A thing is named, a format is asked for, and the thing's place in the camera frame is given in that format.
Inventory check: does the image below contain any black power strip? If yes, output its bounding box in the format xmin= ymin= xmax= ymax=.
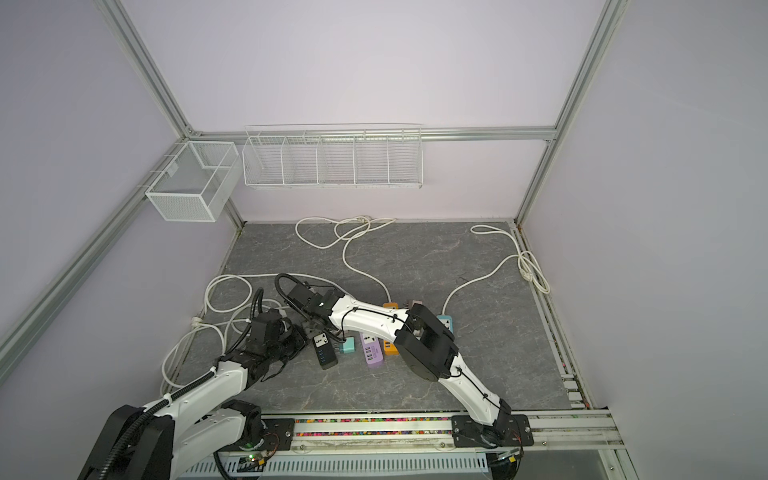
xmin=306 ymin=327 xmax=338 ymax=370

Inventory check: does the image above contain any purple power strip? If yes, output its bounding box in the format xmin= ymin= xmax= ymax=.
xmin=360 ymin=333 xmax=384 ymax=367

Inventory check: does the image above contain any orange power strip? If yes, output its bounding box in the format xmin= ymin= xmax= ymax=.
xmin=382 ymin=302 xmax=399 ymax=356

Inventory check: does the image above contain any teal power strip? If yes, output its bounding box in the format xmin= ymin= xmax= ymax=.
xmin=437 ymin=315 xmax=454 ymax=334

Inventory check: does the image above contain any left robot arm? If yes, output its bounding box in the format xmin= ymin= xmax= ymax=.
xmin=79 ymin=292 xmax=308 ymax=479

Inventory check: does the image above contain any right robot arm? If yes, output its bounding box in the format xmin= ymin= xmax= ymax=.
xmin=274 ymin=273 xmax=524 ymax=448

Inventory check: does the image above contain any white mesh box basket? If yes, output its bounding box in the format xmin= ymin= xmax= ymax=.
xmin=146 ymin=141 xmax=243 ymax=223

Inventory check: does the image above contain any white cable of black strip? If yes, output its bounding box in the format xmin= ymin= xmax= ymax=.
xmin=159 ymin=296 xmax=313 ymax=397

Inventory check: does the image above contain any white cable of purple strip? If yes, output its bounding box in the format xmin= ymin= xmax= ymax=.
xmin=202 ymin=215 xmax=373 ymax=316

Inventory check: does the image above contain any white cable of orange strip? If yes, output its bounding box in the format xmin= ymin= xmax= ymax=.
xmin=333 ymin=217 xmax=397 ymax=305

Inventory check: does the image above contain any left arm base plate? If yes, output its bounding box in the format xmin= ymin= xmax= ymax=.
xmin=223 ymin=417 xmax=295 ymax=452

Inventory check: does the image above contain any white wire wall basket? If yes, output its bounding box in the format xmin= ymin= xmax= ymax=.
xmin=241 ymin=123 xmax=424 ymax=189

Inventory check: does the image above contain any white vented cable duct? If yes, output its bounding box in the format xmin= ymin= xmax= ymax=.
xmin=220 ymin=452 xmax=491 ymax=479

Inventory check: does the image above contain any white cable of teal strip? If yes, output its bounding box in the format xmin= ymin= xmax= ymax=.
xmin=441 ymin=224 xmax=551 ymax=317

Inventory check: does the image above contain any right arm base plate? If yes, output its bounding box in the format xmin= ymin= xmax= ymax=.
xmin=451 ymin=414 xmax=535 ymax=449

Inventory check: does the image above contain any aluminium front rail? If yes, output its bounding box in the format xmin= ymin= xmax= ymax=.
xmin=116 ymin=409 xmax=626 ymax=460

